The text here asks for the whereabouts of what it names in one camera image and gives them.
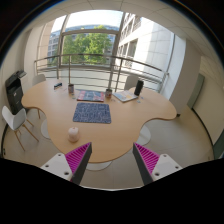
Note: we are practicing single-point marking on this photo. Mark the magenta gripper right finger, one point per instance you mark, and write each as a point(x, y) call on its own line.
point(153, 166)

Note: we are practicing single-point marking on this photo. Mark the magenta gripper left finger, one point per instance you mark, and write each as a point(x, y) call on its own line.
point(70, 166)

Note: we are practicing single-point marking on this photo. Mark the blue patterned mouse pad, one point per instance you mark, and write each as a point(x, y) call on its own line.
point(92, 113)

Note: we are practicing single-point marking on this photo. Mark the light wooden table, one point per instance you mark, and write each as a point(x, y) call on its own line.
point(111, 126)

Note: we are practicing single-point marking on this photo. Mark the red patterned book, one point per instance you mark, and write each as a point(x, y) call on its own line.
point(87, 95)

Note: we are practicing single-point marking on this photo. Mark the open magazine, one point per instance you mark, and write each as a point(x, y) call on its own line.
point(124, 96)

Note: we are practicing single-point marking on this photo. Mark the left patterned cup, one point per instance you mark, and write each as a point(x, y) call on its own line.
point(71, 88)

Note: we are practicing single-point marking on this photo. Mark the patterned cup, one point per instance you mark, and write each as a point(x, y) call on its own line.
point(108, 93)
point(71, 88)

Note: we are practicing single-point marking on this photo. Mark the white chair wooden legs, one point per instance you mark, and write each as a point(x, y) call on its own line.
point(15, 122)

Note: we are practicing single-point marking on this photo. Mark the black cylindrical speaker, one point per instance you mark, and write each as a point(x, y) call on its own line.
point(139, 87)

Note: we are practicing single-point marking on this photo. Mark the right patterned cup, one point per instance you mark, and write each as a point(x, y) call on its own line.
point(108, 93)

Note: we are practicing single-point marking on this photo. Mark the small dark box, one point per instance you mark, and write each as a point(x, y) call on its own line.
point(57, 85)

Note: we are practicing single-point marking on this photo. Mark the white chair far right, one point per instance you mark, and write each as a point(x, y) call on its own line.
point(131, 81)

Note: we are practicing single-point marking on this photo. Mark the white chair far left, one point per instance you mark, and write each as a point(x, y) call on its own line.
point(37, 79)

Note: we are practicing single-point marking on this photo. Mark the black office printer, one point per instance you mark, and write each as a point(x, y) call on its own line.
point(14, 91)

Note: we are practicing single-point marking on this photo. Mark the metal railing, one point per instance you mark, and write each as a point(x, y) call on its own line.
point(100, 71)

